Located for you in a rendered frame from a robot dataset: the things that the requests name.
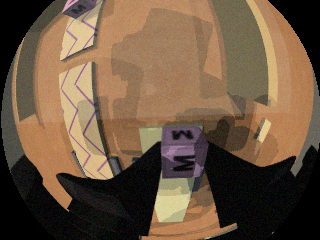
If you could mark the purple cube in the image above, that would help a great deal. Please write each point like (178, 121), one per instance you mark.
(183, 151)

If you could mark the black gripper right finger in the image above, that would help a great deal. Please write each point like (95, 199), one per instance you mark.
(237, 184)

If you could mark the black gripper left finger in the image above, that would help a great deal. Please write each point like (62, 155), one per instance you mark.
(131, 194)

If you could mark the tan flat block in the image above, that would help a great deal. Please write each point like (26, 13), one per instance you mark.
(263, 130)

